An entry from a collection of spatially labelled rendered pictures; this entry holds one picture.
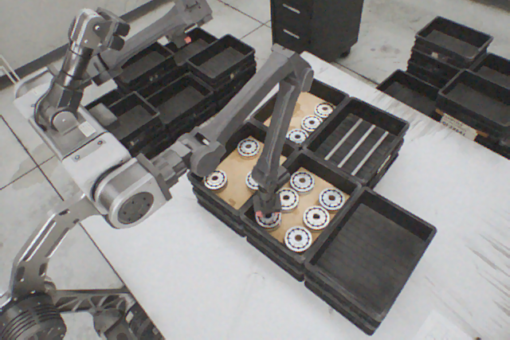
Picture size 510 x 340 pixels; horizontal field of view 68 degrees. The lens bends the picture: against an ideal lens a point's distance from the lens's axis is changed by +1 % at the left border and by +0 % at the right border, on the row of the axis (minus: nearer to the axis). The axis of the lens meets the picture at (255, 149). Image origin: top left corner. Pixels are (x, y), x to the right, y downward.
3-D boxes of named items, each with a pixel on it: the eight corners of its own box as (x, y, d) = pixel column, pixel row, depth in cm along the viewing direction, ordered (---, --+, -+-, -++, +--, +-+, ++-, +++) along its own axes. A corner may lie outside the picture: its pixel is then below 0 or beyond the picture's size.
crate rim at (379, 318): (381, 324, 118) (382, 322, 116) (302, 265, 131) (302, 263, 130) (437, 231, 135) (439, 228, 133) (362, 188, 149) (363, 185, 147)
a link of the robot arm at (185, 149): (163, 150, 94) (175, 162, 91) (195, 128, 98) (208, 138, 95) (174, 173, 101) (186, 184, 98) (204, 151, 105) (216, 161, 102)
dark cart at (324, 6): (311, 88, 316) (315, -15, 246) (272, 65, 339) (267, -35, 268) (355, 54, 339) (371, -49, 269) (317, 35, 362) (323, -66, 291)
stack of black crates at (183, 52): (190, 100, 298) (179, 66, 272) (167, 83, 313) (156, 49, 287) (228, 75, 314) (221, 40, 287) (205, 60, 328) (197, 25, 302)
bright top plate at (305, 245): (298, 257, 139) (298, 256, 138) (279, 238, 144) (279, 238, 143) (317, 239, 142) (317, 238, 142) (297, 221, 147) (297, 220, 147)
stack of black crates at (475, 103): (498, 147, 247) (532, 97, 212) (475, 175, 236) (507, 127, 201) (441, 117, 267) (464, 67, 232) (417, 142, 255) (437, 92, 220)
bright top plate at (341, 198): (336, 214, 148) (337, 213, 147) (314, 202, 152) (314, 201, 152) (349, 196, 153) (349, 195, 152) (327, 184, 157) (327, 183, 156)
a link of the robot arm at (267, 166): (277, 56, 110) (305, 69, 104) (290, 56, 114) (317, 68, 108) (245, 177, 130) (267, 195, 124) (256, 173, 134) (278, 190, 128)
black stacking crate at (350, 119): (358, 200, 156) (362, 185, 147) (300, 165, 170) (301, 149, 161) (405, 140, 173) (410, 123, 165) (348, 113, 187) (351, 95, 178)
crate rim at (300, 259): (302, 265, 131) (302, 263, 130) (238, 217, 145) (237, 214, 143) (362, 188, 149) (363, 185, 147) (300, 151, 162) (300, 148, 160)
